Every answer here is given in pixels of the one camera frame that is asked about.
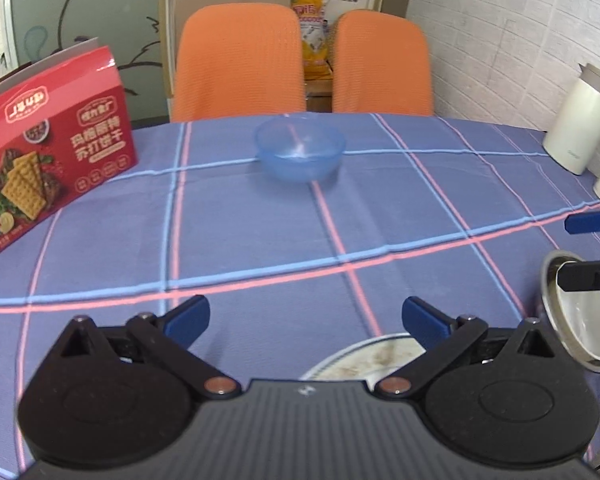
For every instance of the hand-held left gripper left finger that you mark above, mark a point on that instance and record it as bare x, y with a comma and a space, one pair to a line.
187, 321

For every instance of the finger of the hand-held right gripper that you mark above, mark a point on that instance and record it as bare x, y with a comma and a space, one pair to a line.
580, 276
592, 221

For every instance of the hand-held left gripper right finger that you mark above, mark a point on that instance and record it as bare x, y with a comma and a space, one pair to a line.
425, 324

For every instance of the white ceramic bowl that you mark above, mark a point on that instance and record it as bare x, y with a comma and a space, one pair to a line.
595, 325

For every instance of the stainless steel bowl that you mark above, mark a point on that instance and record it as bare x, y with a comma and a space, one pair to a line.
560, 332

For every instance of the gold-rimmed floral plate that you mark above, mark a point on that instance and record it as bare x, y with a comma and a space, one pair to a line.
360, 362

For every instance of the blue plastic bowl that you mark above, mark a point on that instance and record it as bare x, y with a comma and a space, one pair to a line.
300, 155

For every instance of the white thermos jug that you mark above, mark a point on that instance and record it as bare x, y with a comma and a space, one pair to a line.
577, 120

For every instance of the blue checked tablecloth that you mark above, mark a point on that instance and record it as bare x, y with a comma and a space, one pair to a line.
260, 240

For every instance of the red cracker box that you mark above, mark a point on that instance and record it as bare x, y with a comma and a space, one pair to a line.
45, 160

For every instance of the orange chair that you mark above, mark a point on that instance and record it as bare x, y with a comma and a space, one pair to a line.
240, 65
380, 65

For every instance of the yellow plastic bag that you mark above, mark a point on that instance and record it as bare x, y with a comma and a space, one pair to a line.
312, 35

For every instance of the frosted glass panel cat drawing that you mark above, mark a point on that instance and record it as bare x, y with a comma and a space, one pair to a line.
80, 5

